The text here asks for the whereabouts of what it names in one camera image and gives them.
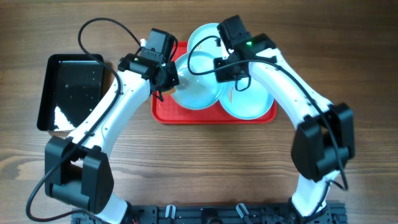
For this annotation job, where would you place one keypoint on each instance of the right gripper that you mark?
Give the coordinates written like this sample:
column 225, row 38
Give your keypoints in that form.
column 221, row 76

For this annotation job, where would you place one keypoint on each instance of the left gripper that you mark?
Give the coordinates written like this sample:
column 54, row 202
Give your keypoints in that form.
column 172, row 78

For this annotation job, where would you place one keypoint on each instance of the light blue plate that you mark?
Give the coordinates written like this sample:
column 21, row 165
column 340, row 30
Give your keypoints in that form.
column 197, row 92
column 251, row 103
column 209, row 45

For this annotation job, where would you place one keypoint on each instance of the light blue plate back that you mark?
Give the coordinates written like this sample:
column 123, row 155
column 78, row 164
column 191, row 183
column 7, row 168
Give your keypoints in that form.
column 209, row 45

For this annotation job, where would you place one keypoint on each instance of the green and orange sponge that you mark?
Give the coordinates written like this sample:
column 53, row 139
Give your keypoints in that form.
column 169, row 92

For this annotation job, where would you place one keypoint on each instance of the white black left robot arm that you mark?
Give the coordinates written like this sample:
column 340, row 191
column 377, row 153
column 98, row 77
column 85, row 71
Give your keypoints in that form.
column 77, row 169

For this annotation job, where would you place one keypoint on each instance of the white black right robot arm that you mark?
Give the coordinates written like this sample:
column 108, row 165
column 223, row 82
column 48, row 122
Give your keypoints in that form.
column 324, row 138

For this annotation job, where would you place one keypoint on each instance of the red serving tray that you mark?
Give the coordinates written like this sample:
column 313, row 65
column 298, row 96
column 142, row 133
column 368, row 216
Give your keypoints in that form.
column 169, row 112

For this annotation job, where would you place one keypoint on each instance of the black water tray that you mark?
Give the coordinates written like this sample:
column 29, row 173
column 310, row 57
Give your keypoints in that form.
column 73, row 86

